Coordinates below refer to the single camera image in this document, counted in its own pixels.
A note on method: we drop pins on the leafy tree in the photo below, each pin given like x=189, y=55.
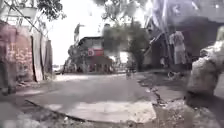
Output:
x=50, y=7

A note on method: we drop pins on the grey concrete road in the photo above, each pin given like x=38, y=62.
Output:
x=93, y=91

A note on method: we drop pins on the small green tree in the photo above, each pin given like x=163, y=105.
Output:
x=73, y=56

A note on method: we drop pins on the red brick wall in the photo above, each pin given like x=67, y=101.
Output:
x=20, y=56

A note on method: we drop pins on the large dark tree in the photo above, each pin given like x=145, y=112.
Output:
x=133, y=40

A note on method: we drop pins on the person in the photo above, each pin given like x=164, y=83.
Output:
x=178, y=46
x=129, y=68

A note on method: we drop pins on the building with red sign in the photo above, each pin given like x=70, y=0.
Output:
x=91, y=55

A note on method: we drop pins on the shop building with awning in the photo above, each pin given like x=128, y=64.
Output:
x=200, y=23

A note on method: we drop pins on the rubble dirt strip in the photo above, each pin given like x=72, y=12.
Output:
x=173, y=113

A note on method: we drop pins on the pale sack pile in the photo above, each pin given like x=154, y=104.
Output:
x=206, y=70

